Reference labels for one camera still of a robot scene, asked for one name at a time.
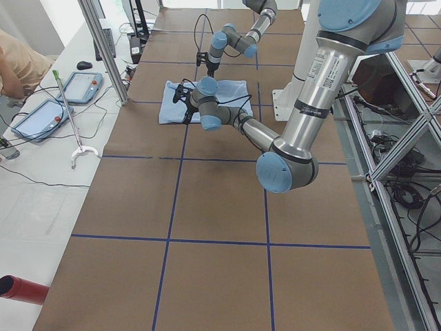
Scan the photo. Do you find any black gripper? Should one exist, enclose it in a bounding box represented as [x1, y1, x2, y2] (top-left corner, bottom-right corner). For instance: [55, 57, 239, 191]
[196, 52, 219, 77]
[172, 84, 196, 124]

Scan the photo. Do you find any light blue t-shirt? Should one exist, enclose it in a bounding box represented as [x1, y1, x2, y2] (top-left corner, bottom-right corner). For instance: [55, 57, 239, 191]
[158, 77, 253, 130]

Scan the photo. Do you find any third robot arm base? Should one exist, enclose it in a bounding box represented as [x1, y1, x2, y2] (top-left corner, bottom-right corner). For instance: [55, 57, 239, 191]
[408, 48, 440, 83]

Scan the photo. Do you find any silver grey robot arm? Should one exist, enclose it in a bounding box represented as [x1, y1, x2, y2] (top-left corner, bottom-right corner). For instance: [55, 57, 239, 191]
[196, 0, 278, 77]
[173, 1, 407, 193]

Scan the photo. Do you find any black box with label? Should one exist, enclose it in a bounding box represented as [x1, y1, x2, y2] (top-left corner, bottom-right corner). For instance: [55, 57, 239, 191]
[129, 36, 143, 64]

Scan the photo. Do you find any black keyboard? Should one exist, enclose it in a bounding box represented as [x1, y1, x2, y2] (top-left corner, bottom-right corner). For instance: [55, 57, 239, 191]
[93, 28, 116, 61]

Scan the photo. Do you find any far teach pendant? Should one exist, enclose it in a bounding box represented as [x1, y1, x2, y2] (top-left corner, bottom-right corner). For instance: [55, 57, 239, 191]
[62, 72, 103, 105]

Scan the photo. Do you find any teach pendant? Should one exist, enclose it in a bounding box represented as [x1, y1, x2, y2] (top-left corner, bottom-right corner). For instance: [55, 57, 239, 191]
[62, 72, 103, 105]
[11, 99, 74, 143]

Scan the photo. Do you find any reacher grabber tool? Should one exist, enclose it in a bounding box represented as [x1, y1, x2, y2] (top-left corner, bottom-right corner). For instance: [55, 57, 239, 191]
[52, 70, 100, 170]

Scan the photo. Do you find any black computer mouse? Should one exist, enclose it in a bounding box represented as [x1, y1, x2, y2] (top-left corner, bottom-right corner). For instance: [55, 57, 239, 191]
[76, 61, 93, 70]

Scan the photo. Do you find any near teach pendant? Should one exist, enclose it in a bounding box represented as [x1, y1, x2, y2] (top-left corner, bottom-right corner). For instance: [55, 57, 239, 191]
[11, 99, 74, 143]

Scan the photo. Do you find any person in beige shirt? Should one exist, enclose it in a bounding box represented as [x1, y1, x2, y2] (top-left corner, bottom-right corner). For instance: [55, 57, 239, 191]
[1, 30, 54, 100]

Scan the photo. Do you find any red bottle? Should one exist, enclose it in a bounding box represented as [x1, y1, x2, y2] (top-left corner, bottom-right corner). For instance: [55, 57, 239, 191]
[1, 275, 50, 305]

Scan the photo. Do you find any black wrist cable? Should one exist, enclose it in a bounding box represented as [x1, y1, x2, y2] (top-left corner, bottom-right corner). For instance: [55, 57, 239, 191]
[193, 13, 242, 58]
[181, 78, 252, 128]

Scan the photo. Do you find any aluminium frame post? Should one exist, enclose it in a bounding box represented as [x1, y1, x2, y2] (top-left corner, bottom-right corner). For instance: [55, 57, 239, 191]
[78, 0, 129, 106]

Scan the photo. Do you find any aluminium frame cabinet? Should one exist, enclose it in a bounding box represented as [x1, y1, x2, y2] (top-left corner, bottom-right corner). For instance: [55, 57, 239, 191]
[334, 52, 440, 330]

